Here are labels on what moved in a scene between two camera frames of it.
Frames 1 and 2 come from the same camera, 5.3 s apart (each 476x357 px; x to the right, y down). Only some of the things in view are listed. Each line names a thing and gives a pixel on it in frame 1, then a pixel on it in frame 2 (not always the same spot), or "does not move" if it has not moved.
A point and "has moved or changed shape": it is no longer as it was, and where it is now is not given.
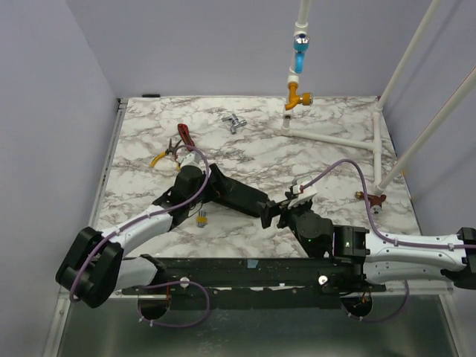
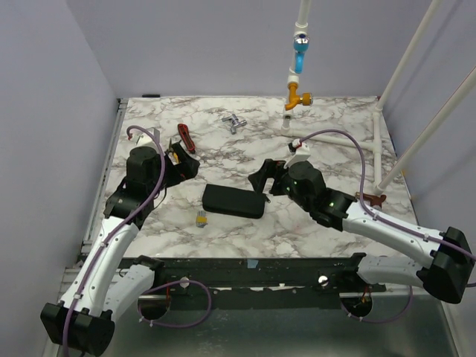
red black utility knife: (186, 136) does not move
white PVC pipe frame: (302, 28) does not move
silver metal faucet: (236, 123) does not move
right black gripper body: (282, 214) → (274, 178)
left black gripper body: (204, 196) → (153, 184)
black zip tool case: (233, 193) has moved or changed shape
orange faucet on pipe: (294, 100) does not move
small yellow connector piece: (201, 219) does not move
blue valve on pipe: (301, 42) does not move
